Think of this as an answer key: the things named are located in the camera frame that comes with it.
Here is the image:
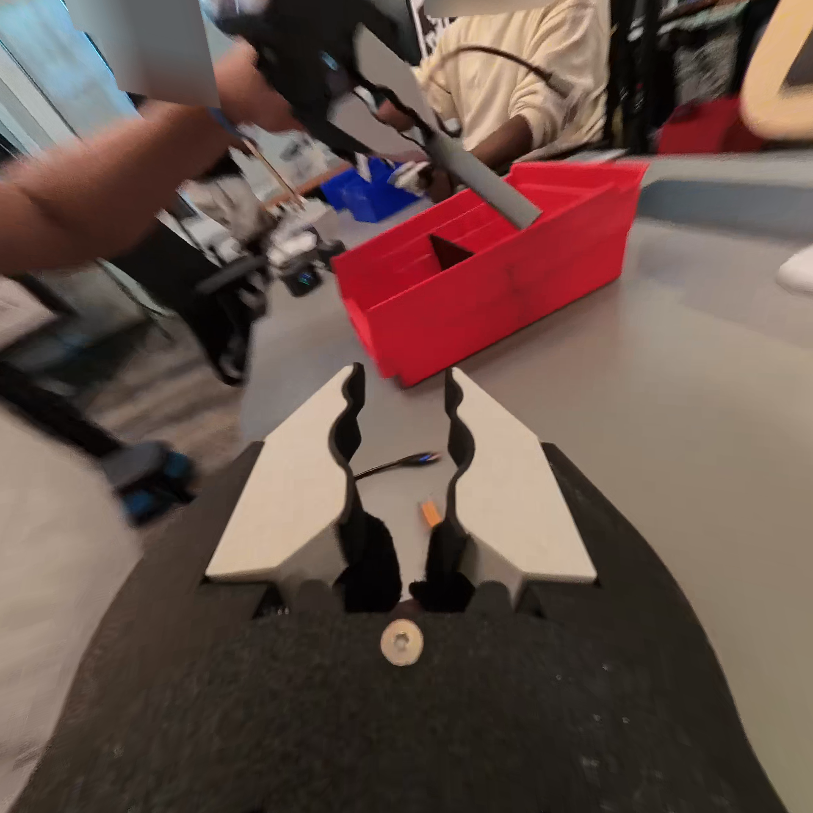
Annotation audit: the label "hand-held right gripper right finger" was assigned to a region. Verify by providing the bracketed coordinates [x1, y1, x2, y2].
[409, 366, 599, 612]

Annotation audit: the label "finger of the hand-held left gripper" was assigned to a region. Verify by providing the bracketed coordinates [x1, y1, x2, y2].
[352, 24, 545, 231]

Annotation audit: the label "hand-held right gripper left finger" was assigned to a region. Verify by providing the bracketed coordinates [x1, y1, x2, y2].
[203, 362, 404, 614]

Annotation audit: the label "black cable with blue plugs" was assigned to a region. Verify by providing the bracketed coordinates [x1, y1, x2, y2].
[354, 451, 443, 481]

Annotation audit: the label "red plastic bin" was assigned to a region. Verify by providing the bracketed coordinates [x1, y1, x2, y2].
[332, 159, 650, 390]

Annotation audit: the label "person's left forearm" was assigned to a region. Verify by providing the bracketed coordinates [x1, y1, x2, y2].
[0, 41, 306, 275]

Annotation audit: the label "blue plastic bin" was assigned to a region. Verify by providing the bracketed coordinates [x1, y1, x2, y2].
[319, 158, 423, 223]

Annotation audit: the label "black chair base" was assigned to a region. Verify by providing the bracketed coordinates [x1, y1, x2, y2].
[0, 359, 194, 528]

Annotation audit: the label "person's pale trousers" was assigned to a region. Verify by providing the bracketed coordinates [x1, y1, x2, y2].
[0, 406, 147, 782]

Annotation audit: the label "wood-framed black panel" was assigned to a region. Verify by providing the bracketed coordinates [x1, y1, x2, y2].
[738, 0, 813, 142]

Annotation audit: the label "white stand base with post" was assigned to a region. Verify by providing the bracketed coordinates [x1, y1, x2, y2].
[776, 246, 813, 294]

